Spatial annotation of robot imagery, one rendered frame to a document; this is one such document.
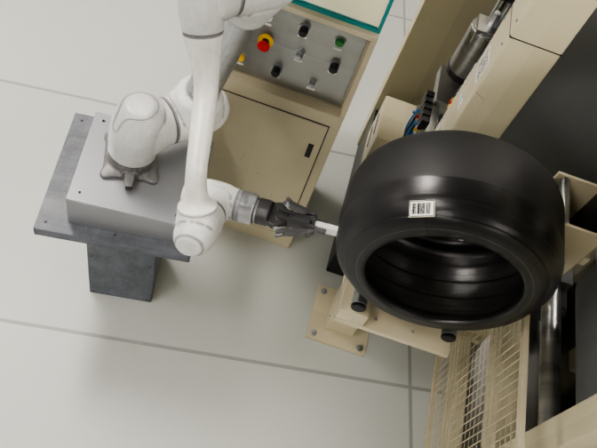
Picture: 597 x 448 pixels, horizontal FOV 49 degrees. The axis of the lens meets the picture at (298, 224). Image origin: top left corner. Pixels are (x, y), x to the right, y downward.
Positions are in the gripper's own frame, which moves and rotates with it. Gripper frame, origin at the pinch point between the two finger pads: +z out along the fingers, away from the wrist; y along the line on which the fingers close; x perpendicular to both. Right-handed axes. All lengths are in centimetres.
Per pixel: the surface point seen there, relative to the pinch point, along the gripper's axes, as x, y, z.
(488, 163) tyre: -35.8, 4.6, 32.8
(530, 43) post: -55, 26, 35
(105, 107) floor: 92, 102, -122
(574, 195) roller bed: 3, 38, 70
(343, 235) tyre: -11.4, -8.6, 4.6
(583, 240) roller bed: 0, 19, 72
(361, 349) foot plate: 110, 21, 26
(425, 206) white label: -32.2, -9.8, 20.9
